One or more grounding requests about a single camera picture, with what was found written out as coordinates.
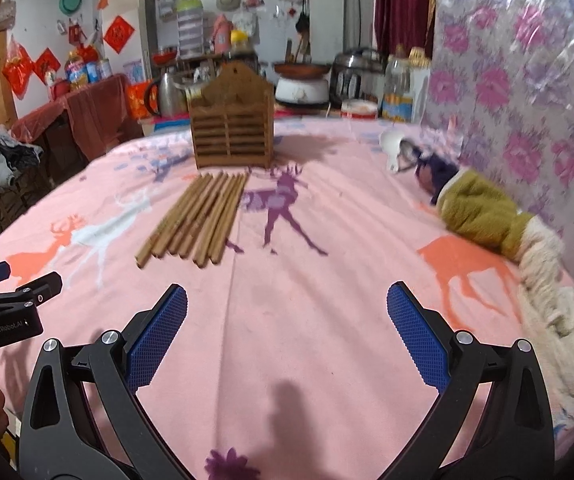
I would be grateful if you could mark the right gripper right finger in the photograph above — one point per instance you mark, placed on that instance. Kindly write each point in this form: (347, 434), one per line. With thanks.
(514, 438)

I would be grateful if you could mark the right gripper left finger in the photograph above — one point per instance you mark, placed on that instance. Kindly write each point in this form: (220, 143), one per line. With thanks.
(59, 436)

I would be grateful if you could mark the chair with clothes pile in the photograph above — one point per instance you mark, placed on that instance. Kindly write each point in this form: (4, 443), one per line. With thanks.
(23, 178)

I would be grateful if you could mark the olive and cream knit cloth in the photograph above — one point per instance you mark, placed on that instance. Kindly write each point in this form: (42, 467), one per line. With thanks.
(477, 210)

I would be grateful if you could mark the red covered side table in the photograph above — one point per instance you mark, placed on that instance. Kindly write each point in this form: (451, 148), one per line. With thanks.
(80, 127)

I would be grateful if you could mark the pink deer print tablecloth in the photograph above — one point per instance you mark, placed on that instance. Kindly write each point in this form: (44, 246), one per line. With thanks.
(287, 355)

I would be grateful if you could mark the steel electric kettle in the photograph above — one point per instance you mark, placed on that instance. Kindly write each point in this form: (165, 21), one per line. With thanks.
(165, 96)

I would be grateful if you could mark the wooden slatted utensil holder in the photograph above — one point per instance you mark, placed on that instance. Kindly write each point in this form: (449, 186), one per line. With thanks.
(232, 121)

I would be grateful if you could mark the white refrigerator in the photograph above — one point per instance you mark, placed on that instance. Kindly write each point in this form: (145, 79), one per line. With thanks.
(129, 37)

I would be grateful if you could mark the white ceramic spoon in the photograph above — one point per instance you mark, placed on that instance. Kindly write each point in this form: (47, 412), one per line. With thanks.
(390, 142)

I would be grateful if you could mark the pink thermos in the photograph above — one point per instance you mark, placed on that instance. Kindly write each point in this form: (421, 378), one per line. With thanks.
(221, 31)

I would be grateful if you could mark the stacked steamer with green lid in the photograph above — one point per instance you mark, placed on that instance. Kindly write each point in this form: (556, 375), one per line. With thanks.
(190, 27)

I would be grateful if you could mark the white cooker with frying pan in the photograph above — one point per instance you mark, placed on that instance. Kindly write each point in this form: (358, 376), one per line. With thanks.
(302, 84)

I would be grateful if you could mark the clear oil bottle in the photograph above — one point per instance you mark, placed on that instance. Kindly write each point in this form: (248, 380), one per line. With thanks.
(398, 98)

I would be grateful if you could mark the red white bowl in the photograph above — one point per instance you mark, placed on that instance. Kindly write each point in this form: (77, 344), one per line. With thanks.
(359, 109)

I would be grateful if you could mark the black silver pressure cooker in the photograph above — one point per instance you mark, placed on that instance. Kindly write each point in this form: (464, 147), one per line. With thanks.
(357, 74)

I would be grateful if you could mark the dark red curtain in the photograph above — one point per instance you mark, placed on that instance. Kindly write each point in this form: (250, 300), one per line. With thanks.
(404, 23)

